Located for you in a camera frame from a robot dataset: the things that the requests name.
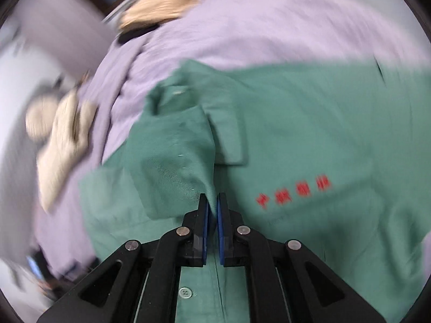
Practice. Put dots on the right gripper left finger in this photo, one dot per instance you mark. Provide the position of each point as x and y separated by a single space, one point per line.
139 282

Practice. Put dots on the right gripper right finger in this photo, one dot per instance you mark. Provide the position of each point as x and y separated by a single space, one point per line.
286 281

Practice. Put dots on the green button-up shirt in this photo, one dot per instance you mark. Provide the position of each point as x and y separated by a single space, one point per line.
334 155

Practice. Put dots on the cream puffer jacket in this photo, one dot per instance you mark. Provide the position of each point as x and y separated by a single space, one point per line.
68 142

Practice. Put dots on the round cream pleated cushion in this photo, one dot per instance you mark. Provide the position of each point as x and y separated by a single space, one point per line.
40 117

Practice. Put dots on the black garment under knit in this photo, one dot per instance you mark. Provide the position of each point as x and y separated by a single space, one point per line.
127 36

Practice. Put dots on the lilac plush blanket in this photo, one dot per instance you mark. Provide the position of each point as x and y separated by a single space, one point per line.
223 34

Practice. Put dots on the tan striped knit garment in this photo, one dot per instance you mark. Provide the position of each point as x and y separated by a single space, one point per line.
143 13

